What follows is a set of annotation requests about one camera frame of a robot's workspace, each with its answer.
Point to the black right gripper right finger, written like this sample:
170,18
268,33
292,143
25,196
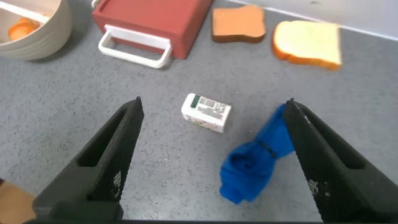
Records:
342,180

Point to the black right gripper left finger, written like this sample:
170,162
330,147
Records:
102,174

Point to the red drawer cabinet housing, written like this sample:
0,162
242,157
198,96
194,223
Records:
161,15

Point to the blue cloth bundle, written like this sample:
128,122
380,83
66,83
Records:
248,168

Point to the small white printed box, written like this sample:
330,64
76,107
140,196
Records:
205,113

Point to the white bread slice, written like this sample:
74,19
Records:
308,42

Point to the beige ribbed bowl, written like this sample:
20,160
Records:
46,37

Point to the orange striped croissant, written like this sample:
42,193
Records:
21,29

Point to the brown toast slice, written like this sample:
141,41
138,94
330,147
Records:
237,23

